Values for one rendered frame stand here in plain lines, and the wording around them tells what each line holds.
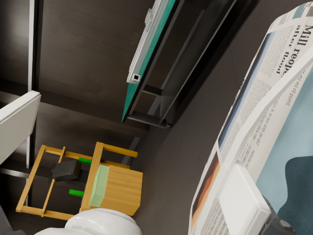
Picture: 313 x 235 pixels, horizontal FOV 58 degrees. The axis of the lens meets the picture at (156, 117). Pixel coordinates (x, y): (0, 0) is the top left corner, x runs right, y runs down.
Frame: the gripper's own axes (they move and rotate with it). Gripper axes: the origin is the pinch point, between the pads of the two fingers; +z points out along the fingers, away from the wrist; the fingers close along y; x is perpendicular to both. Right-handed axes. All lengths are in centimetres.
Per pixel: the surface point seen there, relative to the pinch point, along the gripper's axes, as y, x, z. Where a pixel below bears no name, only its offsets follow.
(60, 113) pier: -96, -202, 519
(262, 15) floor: 101, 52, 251
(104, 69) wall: -38, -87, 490
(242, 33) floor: 99, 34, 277
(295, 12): 11.0, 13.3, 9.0
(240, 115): 12.2, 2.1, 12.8
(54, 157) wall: -108, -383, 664
